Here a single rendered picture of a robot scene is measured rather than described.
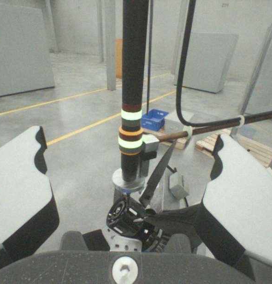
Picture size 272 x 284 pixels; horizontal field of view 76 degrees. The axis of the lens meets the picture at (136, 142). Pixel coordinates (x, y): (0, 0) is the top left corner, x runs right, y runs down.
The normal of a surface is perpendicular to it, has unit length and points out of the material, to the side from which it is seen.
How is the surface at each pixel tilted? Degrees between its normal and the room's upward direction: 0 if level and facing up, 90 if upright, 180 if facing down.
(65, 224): 0
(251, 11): 90
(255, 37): 90
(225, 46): 90
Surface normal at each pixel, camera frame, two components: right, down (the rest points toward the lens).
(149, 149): 0.42, 0.49
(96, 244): -0.51, -0.25
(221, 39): -0.60, 0.39
